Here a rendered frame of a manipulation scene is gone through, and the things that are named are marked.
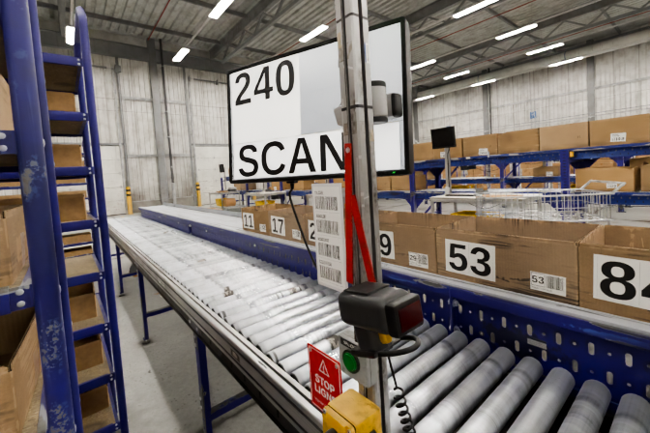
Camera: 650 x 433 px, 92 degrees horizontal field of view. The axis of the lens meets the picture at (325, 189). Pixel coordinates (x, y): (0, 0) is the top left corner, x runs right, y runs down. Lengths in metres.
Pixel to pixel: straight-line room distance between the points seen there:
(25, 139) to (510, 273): 1.09
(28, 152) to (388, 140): 0.55
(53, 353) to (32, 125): 0.30
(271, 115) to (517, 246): 0.77
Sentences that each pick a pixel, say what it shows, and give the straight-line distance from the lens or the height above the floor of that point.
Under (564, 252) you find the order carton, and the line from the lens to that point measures 1.02.
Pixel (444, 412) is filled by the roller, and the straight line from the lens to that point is 0.84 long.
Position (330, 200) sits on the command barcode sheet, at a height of 1.21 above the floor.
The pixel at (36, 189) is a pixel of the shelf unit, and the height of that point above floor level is 1.27.
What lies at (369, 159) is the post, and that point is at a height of 1.28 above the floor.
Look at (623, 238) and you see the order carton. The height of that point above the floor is 1.01.
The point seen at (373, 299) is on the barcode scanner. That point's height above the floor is 1.09.
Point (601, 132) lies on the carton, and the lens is 5.58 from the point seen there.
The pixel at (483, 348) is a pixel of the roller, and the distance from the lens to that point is 1.09.
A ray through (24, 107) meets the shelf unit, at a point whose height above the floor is 1.37.
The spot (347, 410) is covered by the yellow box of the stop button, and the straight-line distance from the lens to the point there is 0.63.
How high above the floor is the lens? 1.26
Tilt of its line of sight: 3 degrees down
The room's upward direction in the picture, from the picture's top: 4 degrees counter-clockwise
